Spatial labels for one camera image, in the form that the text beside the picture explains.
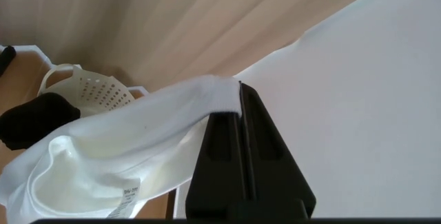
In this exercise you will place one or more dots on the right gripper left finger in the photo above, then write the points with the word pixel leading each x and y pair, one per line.
pixel 213 182

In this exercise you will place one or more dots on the white printed t-shirt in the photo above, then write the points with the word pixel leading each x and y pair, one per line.
pixel 103 155

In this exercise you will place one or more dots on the black garment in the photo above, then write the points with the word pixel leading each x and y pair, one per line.
pixel 34 120

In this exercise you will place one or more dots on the white laundry basket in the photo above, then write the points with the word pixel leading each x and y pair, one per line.
pixel 103 93

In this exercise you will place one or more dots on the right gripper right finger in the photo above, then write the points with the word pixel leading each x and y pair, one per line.
pixel 279 182

